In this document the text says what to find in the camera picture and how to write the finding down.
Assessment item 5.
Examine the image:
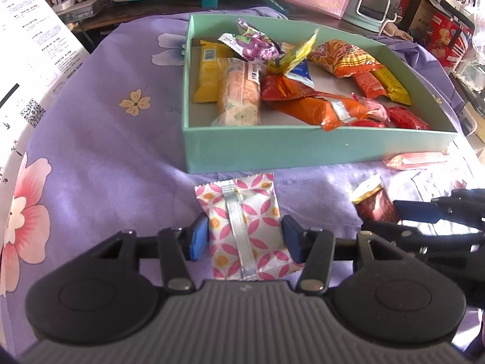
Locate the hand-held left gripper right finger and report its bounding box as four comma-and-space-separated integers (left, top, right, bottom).
281, 214, 418, 293

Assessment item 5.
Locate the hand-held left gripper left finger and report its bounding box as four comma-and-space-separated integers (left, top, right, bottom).
90, 213, 210, 293

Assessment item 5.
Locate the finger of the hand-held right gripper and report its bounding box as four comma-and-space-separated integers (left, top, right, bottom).
361, 221, 485, 253
393, 188, 485, 224

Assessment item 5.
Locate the brown-red gold-end snack packet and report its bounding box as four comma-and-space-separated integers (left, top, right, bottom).
349, 175, 403, 224

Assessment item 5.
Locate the pink-white patterned snack packet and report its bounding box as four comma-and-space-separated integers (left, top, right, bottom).
194, 172, 304, 282

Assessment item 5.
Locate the pink-red translucent snack packet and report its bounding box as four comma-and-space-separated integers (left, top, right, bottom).
382, 152, 451, 170

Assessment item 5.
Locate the small red snack packet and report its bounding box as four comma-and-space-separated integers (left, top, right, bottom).
386, 106, 432, 130

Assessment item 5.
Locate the mint green cardboard box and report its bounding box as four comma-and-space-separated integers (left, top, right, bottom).
182, 13, 459, 175

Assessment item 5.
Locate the small pink snack packet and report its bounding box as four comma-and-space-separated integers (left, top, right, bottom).
350, 93, 391, 123

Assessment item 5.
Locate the yellow square snack packet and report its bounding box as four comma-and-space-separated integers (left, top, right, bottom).
373, 66, 412, 106

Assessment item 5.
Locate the shiny orange snack packet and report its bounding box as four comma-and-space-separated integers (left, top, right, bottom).
271, 93, 380, 131

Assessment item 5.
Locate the red-orange long snack packet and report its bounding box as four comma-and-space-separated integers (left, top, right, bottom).
352, 70, 388, 99

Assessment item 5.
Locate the red-orange crinkled snack packet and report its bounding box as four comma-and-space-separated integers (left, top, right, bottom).
261, 75, 317, 101

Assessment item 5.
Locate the orange cracker packet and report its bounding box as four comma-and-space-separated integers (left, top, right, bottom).
211, 58, 263, 126

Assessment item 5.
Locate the orange-yellow long snack bar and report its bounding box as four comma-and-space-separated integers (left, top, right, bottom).
192, 39, 232, 104

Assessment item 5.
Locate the blue-white snack packet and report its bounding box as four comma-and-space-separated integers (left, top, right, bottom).
290, 60, 316, 88

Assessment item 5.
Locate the red-orange puffed snack packet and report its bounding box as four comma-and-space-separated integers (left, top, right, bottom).
308, 40, 384, 79

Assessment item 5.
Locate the yellow-green long snack packet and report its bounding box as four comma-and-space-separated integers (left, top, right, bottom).
278, 28, 321, 74

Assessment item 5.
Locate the purple grape candy packet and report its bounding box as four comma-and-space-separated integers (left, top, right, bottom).
218, 18, 283, 63

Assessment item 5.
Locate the purple floral cloth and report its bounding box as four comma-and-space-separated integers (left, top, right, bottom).
0, 5, 485, 354

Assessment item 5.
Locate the red cookie tin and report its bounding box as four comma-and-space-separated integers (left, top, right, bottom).
427, 11, 475, 69

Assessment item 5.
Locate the beige crumpled cloth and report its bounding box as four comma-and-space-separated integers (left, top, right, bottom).
378, 18, 414, 41

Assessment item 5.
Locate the mint green small appliance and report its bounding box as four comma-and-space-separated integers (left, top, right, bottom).
342, 0, 397, 33

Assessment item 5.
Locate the white printed instruction sheet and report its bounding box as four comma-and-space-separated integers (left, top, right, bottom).
0, 0, 90, 183

